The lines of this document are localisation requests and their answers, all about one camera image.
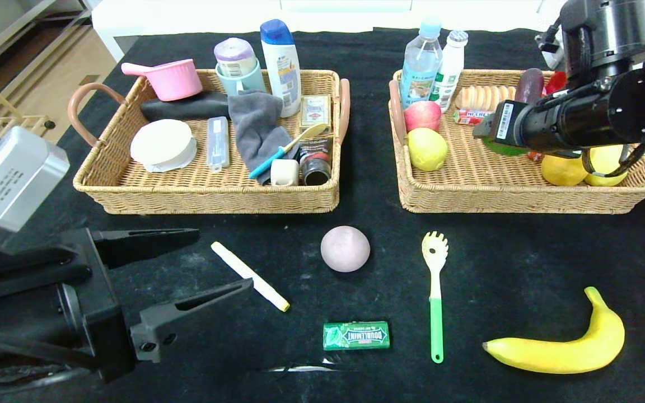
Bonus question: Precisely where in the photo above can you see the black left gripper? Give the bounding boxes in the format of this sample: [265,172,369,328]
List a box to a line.
[0,227,255,383]

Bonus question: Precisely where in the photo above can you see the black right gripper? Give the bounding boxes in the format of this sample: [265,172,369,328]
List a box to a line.
[473,99,561,152]

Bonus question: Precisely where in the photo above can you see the green lime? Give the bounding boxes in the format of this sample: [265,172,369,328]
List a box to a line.
[480,137,531,157]

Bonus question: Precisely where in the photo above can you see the pale purple ball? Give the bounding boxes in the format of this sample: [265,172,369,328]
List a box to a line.
[321,226,371,273]

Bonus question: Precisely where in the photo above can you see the cream pasta spoon green handle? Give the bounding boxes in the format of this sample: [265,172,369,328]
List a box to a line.
[422,232,450,364]

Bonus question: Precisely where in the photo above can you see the yellow banana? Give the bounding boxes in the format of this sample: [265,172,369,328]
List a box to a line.
[482,287,625,374]

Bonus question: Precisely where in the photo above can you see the red candy pack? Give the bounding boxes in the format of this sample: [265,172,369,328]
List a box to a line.
[454,110,492,125]

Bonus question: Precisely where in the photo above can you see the yellow lemon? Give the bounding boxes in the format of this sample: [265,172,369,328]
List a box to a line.
[585,146,631,187]
[407,128,448,172]

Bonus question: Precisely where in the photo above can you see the purple eggplant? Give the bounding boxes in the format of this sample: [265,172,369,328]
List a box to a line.
[516,68,545,105]

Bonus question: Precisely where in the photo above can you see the red apple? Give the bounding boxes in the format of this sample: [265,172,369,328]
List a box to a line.
[404,101,442,133]

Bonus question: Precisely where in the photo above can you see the white milk bottle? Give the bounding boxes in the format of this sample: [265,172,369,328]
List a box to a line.
[433,31,469,113]

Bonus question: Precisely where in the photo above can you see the red drink can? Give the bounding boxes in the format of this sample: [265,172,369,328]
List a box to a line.
[545,70,569,96]

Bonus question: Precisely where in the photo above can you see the orange yellow pear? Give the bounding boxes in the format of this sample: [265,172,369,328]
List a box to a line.
[541,154,589,187]

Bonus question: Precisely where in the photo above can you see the clear water bottle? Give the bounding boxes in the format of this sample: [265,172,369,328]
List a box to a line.
[400,17,444,109]

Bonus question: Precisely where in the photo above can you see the white marker yellow tip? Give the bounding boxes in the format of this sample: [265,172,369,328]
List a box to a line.
[212,241,291,313]

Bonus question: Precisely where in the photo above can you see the white round container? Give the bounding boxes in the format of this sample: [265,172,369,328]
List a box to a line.
[130,119,198,173]

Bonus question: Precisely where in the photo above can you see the clear plastic case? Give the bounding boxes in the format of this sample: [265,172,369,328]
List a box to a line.
[207,116,231,171]

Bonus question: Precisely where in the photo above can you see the small printed card box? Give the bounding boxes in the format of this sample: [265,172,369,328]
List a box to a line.
[299,95,333,134]

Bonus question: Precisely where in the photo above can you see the black red cylinder can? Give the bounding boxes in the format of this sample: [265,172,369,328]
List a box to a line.
[299,137,334,186]

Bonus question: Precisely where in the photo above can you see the small white cup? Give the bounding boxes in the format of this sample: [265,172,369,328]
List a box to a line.
[270,159,300,187]

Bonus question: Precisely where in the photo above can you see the black pouch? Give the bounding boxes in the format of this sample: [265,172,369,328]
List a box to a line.
[141,91,230,122]

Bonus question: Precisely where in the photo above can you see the grey towel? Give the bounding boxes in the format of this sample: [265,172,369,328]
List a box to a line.
[227,91,300,185]

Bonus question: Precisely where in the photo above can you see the pink ribbed saucepan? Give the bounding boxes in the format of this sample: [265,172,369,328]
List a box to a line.
[121,59,204,102]

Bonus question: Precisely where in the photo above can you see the black table cloth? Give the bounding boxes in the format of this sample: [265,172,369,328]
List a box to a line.
[0,28,645,403]

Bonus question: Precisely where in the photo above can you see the wooden rolling rack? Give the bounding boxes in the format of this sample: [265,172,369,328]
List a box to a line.
[0,60,56,146]

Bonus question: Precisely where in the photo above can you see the white shampoo bottle blue cap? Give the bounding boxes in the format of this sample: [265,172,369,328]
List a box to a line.
[260,20,302,118]

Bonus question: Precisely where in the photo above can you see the green gum pack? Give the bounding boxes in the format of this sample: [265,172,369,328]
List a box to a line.
[323,321,391,352]

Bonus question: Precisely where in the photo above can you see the teal cup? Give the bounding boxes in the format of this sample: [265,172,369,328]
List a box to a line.
[216,59,267,97]

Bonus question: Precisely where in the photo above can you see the purple bag roll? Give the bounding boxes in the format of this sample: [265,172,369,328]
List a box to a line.
[214,38,258,78]

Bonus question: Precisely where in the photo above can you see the rectangular wicker basket brown handles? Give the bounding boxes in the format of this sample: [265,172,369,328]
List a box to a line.
[388,69,645,214]
[68,69,351,215]

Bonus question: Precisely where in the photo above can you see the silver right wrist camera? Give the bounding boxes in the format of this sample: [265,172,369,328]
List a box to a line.
[534,31,567,71]

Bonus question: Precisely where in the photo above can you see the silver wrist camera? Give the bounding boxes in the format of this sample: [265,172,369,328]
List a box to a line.
[0,126,70,233]
[534,31,567,71]

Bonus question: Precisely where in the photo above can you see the black left camera bracket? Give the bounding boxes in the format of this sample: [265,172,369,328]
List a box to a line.
[0,235,95,306]

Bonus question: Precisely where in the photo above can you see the beige spoon blue handle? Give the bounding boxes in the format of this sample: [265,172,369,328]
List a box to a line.
[249,123,329,180]

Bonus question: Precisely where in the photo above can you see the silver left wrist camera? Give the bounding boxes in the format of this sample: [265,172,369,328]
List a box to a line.
[0,126,70,233]

